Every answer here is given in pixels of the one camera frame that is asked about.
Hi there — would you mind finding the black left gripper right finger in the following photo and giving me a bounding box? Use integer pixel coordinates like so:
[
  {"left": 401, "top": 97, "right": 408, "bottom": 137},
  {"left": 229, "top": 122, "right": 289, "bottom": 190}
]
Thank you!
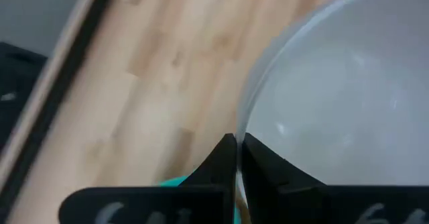
[{"left": 241, "top": 132, "right": 429, "bottom": 224}]

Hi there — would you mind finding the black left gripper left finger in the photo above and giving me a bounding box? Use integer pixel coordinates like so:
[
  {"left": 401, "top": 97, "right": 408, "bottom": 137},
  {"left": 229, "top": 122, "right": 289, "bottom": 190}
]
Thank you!
[{"left": 58, "top": 133, "right": 238, "bottom": 224}]

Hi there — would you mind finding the black table edge frame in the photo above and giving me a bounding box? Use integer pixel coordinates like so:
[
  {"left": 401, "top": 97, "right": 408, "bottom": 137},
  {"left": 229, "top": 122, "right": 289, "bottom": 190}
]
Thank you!
[{"left": 0, "top": 0, "right": 119, "bottom": 215}]

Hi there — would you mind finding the white ribbed bowl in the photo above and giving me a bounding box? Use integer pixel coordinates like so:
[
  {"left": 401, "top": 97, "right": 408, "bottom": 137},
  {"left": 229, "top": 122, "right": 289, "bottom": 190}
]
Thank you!
[{"left": 234, "top": 0, "right": 429, "bottom": 208}]

